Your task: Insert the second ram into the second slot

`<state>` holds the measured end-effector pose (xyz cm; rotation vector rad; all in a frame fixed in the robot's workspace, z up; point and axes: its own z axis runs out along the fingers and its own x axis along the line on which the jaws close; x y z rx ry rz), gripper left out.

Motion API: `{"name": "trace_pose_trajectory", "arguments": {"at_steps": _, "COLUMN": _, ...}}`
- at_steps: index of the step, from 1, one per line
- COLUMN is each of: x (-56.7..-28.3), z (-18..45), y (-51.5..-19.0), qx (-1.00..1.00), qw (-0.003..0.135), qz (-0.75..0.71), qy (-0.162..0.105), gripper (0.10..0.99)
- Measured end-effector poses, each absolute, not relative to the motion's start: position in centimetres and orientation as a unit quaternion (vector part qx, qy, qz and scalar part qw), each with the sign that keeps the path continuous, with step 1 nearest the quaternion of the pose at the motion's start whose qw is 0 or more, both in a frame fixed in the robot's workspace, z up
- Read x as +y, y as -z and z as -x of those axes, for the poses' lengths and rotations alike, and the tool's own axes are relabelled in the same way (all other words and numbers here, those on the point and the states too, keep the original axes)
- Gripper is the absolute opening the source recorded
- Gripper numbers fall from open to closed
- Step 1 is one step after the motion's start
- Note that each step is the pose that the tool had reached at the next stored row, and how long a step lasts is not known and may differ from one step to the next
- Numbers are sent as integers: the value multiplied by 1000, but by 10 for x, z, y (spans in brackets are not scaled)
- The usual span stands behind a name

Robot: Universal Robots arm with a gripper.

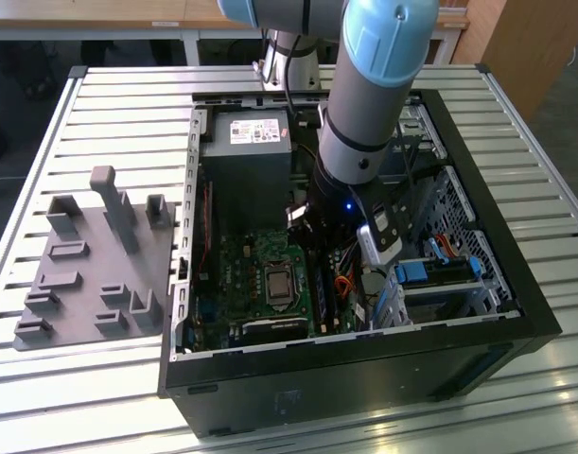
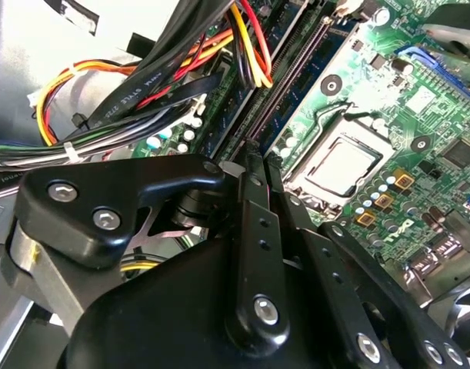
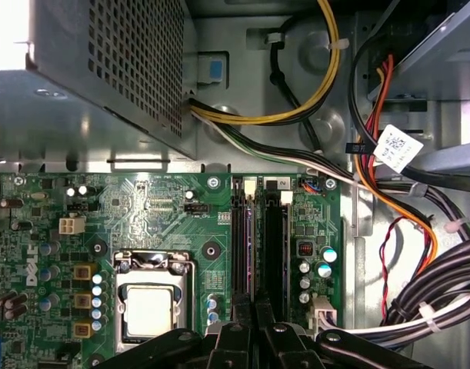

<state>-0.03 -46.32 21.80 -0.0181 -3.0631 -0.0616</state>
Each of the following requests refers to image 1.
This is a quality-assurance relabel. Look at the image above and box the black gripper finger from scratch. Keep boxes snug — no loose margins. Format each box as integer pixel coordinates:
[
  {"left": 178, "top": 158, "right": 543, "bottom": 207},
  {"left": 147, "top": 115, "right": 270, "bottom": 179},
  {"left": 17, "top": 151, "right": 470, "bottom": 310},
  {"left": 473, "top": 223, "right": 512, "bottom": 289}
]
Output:
[{"left": 286, "top": 202, "right": 313, "bottom": 240}]

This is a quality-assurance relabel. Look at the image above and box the black RAM slot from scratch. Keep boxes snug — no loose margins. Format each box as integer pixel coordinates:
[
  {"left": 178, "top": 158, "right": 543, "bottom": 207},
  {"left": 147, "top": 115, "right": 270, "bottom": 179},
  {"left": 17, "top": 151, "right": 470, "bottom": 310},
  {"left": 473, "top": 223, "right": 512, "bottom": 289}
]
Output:
[{"left": 308, "top": 248, "right": 328, "bottom": 338}]

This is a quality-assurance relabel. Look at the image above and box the green motherboard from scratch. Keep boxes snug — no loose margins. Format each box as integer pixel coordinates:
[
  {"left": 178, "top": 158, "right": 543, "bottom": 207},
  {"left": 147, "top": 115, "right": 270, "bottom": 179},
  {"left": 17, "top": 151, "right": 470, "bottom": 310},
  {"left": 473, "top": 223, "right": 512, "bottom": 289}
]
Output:
[{"left": 193, "top": 224, "right": 365, "bottom": 354}]

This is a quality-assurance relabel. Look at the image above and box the CPU socket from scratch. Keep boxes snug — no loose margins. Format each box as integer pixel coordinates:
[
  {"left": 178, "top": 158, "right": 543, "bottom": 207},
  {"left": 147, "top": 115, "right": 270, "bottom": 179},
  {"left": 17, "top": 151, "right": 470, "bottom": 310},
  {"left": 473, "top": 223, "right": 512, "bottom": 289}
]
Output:
[{"left": 262, "top": 259, "right": 297, "bottom": 311}]

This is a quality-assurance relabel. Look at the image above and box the grey power supply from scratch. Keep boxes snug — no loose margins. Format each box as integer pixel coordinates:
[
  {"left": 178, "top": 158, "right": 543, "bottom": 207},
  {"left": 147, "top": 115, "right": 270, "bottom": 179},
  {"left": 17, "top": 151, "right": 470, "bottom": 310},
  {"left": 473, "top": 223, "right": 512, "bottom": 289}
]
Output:
[{"left": 201, "top": 107, "right": 295, "bottom": 236}]

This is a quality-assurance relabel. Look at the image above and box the silver CPU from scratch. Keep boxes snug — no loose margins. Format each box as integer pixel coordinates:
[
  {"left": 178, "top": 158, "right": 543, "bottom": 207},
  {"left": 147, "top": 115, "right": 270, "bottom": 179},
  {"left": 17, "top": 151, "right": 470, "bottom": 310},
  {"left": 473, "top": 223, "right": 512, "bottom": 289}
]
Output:
[{"left": 268, "top": 270, "right": 292, "bottom": 300}]

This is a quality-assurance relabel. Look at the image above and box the hard disk in blue carrier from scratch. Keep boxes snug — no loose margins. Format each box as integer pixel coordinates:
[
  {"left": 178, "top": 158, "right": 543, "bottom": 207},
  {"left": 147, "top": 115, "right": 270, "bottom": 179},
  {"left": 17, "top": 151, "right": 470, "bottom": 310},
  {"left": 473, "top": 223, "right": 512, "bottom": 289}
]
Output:
[{"left": 394, "top": 257, "right": 483, "bottom": 288}]

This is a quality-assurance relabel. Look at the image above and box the black graphics card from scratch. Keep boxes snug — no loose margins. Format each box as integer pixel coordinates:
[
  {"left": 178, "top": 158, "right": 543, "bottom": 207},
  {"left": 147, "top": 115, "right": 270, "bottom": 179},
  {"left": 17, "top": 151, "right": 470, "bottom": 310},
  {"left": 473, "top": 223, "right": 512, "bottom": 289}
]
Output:
[{"left": 240, "top": 317, "right": 311, "bottom": 346}]

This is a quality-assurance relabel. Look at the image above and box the silver disk bay cage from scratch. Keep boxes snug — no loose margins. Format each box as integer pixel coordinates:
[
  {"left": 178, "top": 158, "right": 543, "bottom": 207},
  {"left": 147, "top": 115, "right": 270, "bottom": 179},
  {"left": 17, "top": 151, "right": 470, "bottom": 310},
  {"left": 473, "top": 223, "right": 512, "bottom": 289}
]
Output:
[{"left": 371, "top": 257, "right": 521, "bottom": 330}]

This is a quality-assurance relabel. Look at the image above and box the black PC case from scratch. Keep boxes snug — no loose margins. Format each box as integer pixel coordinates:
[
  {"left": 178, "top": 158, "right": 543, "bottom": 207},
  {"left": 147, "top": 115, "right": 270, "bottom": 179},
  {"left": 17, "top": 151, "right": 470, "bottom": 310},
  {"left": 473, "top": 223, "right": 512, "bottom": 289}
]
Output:
[{"left": 156, "top": 87, "right": 564, "bottom": 439}]

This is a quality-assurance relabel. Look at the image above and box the grey parts rack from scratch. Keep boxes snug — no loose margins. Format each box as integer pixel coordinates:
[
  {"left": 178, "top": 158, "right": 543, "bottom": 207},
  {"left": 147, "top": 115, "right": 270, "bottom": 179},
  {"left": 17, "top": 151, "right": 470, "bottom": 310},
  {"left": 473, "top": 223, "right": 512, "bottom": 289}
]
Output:
[{"left": 12, "top": 165, "right": 177, "bottom": 352}]

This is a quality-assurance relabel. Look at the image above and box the wooden cabinet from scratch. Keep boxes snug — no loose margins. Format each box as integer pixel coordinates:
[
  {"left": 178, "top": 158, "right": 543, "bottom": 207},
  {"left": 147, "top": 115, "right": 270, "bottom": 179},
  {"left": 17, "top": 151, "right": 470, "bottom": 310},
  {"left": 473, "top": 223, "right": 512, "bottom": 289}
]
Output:
[{"left": 451, "top": 0, "right": 578, "bottom": 122}]

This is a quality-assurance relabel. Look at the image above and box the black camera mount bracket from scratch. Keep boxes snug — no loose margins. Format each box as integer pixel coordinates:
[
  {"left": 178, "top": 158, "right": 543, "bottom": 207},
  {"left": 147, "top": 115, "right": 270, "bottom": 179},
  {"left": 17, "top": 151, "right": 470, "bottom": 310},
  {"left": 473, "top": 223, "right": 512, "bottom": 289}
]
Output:
[{"left": 349, "top": 182, "right": 415, "bottom": 252}]

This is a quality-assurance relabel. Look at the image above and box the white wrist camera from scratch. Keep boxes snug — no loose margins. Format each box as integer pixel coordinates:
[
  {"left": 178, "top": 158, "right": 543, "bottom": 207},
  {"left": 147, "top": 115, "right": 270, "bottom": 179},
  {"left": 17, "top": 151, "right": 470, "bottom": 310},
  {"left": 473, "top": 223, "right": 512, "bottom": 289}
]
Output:
[{"left": 357, "top": 210, "right": 404, "bottom": 269}]

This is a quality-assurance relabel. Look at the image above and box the orange red wire bundle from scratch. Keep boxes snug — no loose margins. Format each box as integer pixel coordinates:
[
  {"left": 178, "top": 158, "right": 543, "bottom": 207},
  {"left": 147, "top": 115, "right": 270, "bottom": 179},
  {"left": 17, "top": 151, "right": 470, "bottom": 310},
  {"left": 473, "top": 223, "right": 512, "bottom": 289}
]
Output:
[{"left": 334, "top": 276, "right": 361, "bottom": 302}]

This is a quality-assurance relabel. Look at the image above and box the thin red wire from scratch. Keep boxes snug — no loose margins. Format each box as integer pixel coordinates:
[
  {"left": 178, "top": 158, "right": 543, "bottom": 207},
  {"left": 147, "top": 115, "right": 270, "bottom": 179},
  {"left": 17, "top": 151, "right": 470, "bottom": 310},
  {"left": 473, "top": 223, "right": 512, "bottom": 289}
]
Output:
[{"left": 196, "top": 186, "right": 212, "bottom": 280}]

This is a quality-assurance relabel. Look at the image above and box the black flat cable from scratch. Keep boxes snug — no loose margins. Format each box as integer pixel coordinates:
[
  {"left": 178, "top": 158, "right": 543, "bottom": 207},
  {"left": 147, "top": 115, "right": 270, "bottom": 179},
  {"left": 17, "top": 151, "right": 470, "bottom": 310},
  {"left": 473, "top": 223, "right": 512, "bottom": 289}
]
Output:
[{"left": 401, "top": 165, "right": 444, "bottom": 200}]

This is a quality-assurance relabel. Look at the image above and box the pale blue bay bracket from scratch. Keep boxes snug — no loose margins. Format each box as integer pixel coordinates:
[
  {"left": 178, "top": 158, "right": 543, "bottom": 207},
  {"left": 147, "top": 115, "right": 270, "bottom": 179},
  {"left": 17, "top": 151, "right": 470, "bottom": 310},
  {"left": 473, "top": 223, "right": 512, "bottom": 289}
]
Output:
[{"left": 371, "top": 278, "right": 406, "bottom": 328}]

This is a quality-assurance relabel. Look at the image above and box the blue disk wire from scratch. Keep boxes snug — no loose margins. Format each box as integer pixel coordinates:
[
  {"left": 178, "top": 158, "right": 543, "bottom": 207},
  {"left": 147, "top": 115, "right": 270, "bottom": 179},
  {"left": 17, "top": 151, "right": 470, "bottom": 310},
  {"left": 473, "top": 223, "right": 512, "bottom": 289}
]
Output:
[{"left": 428, "top": 236, "right": 448, "bottom": 266}]

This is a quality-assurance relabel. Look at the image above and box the orange disk wire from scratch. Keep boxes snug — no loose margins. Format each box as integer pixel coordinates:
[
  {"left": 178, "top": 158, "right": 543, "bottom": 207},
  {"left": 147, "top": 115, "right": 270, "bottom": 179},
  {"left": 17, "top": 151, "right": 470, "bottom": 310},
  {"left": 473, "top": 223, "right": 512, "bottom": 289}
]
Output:
[{"left": 437, "top": 233, "right": 465, "bottom": 259}]

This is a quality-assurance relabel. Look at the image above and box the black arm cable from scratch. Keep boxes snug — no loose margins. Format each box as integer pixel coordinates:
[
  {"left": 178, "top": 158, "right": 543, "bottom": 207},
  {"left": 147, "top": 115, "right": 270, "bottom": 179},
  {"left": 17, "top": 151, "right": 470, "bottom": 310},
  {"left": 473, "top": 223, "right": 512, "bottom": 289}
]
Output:
[{"left": 262, "top": 32, "right": 313, "bottom": 129}]

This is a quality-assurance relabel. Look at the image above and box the wooden desk white frame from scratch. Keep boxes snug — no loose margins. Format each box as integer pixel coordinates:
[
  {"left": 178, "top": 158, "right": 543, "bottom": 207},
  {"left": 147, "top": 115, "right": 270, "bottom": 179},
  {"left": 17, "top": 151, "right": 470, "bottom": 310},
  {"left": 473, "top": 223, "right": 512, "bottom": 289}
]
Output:
[{"left": 0, "top": 0, "right": 469, "bottom": 67}]

